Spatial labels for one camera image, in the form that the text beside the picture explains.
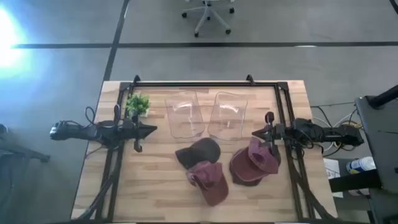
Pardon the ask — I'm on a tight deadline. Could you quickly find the grey desk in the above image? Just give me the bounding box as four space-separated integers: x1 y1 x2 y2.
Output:
354 83 398 224

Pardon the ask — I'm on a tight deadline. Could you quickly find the clear plastic bin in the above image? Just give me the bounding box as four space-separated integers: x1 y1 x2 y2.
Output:
164 90 206 139
207 91 249 141

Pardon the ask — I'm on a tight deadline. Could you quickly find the white plastic container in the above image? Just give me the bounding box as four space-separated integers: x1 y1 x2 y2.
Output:
346 156 377 175

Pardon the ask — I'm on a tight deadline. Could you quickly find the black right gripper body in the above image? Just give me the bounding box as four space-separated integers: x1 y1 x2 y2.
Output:
264 111 285 156

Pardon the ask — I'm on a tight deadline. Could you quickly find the dark grey baseball cap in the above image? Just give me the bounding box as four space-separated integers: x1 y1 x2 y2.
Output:
229 146 282 187
175 137 221 170

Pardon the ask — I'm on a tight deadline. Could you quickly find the white paper sheet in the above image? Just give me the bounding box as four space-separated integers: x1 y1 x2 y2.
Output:
323 157 345 199

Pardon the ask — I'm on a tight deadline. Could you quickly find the black tripod stand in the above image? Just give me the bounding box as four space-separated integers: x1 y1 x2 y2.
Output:
0 124 50 164

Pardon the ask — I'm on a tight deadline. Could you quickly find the floor cable bundle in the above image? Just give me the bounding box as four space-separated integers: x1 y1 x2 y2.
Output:
310 101 364 158

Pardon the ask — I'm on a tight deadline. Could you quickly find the long black left arm cable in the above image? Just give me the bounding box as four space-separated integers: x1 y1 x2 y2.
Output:
58 106 96 127

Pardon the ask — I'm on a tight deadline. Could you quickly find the white office chair base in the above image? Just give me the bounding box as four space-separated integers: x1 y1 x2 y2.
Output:
182 0 236 38

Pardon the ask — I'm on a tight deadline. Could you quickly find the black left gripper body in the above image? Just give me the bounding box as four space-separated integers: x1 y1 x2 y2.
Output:
123 110 143 153

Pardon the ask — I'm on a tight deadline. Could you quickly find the green plant in white pot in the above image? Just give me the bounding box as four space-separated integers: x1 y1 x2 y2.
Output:
126 92 150 118

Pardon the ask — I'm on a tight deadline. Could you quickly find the maroon baseball cap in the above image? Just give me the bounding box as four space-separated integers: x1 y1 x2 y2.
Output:
248 136 280 175

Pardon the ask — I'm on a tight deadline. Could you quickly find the black metal table frame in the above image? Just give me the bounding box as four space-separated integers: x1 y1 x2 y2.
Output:
76 74 335 223

